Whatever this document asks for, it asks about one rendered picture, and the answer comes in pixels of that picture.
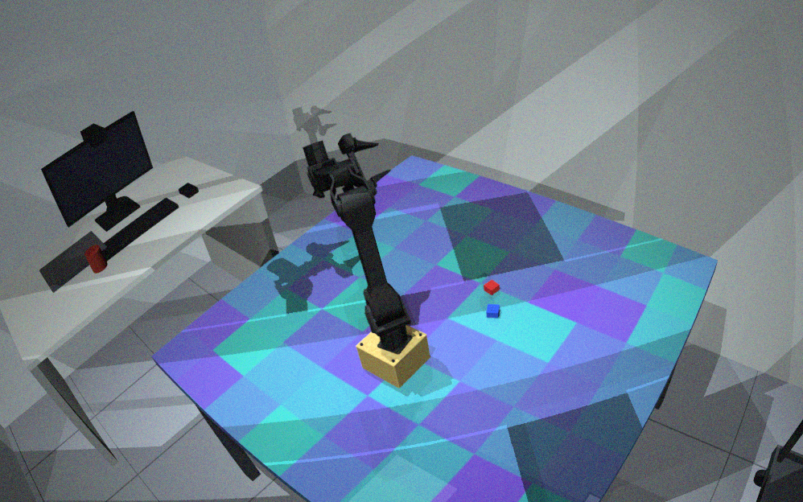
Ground red block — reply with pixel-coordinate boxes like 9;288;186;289
484;280;500;296

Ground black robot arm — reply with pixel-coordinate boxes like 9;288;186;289
303;140;413;355

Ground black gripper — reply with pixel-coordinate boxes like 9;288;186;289
337;134;391;195

